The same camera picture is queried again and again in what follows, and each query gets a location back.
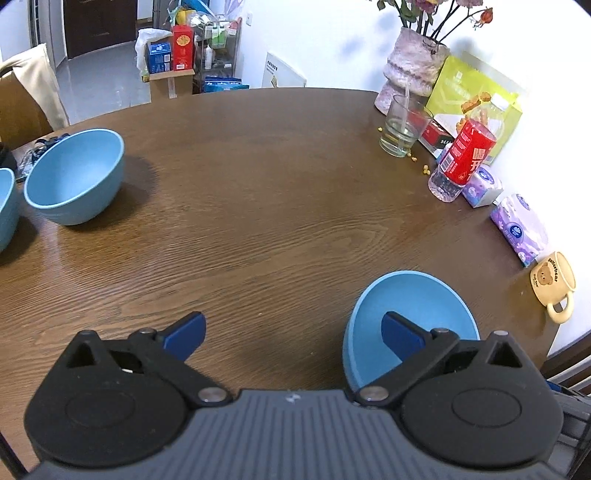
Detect small red carton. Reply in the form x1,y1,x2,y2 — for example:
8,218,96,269
418,113,455,155

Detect red label water bottle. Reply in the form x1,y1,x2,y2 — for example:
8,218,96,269
428,95,506,204

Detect green paper bag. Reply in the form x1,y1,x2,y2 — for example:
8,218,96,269
424,55,523,167

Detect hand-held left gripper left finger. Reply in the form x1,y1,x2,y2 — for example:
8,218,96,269
59,311,234,409

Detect dark brown door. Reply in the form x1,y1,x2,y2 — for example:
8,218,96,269
62,0,139,61

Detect wooden chair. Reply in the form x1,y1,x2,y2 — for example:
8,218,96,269
0,69,54,151

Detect purple tissue pack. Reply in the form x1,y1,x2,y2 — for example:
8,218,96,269
462,164,505,208
490,194,550,268

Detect yellow bear mug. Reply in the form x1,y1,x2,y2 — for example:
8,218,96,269
529,251,577,324

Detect clear drinking glass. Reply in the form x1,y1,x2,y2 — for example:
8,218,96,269
379,93,435,159

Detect beige jacket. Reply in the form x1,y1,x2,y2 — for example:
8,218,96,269
0,43,71,132

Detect blue bowl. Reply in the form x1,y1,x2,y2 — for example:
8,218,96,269
23,128,125,226
342,270,481,391
0,168,20,253

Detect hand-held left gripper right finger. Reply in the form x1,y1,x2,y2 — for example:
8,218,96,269
355,312,536,409

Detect blue white bag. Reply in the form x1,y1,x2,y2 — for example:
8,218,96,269
203,76,250,94

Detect pink textured vase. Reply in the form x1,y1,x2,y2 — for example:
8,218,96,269
374,27,451,116

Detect blue black lanyard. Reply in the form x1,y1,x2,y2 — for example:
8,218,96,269
16,133,70,183

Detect scattered corn kernels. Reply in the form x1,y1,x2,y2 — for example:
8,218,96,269
376,124,432,176

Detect cardboard box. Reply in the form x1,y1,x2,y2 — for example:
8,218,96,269
148,68,195,100

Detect red box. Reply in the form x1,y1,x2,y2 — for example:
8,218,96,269
172,24,195,71

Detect wire storage rack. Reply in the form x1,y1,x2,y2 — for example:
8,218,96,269
191,18,243,93

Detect blue box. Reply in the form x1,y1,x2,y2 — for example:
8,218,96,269
147,41,175,73

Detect white plastic bag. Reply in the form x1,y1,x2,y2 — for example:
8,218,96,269
134,28,174,77

